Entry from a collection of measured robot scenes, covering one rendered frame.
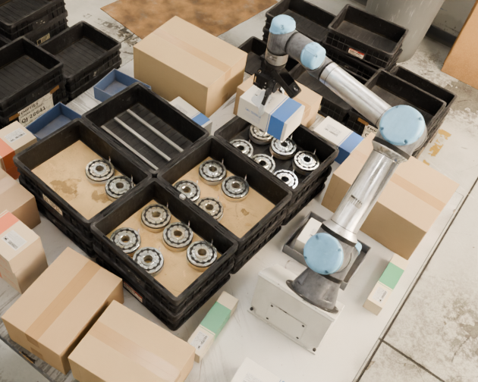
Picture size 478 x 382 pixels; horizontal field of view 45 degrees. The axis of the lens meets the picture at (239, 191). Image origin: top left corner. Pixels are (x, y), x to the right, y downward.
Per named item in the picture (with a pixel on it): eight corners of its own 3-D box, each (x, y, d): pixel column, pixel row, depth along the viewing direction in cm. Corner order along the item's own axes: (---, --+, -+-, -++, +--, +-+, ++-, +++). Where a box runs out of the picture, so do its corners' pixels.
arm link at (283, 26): (287, 32, 174) (265, 18, 177) (281, 61, 183) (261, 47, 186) (303, 22, 178) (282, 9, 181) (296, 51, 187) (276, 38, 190)
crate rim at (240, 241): (293, 197, 208) (294, 193, 206) (239, 247, 192) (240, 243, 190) (211, 137, 221) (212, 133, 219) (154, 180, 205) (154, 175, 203)
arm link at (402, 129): (338, 280, 176) (435, 124, 169) (327, 283, 162) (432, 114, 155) (306, 259, 180) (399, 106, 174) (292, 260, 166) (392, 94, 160)
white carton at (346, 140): (360, 153, 254) (366, 139, 247) (346, 168, 247) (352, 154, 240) (322, 129, 260) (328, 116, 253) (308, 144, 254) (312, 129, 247)
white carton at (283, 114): (300, 123, 210) (305, 106, 203) (282, 142, 204) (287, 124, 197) (255, 98, 216) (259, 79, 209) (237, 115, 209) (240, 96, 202)
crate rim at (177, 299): (239, 247, 192) (240, 243, 190) (176, 307, 176) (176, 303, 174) (154, 180, 205) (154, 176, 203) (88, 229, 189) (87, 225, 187)
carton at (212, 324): (221, 299, 202) (223, 290, 197) (236, 307, 201) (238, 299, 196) (183, 353, 188) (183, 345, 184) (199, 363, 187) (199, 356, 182)
